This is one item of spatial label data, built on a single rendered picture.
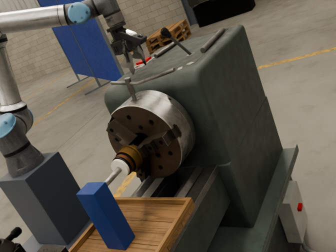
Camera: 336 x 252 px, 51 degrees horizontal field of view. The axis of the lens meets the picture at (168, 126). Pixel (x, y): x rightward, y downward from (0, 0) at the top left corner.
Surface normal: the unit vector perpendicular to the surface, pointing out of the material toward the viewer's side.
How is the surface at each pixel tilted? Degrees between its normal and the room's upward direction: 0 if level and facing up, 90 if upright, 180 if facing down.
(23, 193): 90
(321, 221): 0
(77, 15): 90
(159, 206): 0
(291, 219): 90
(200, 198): 90
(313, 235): 0
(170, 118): 63
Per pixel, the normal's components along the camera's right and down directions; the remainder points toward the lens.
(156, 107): 0.25, -0.72
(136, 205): -0.37, -0.85
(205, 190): 0.81, -0.11
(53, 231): -0.43, 0.51
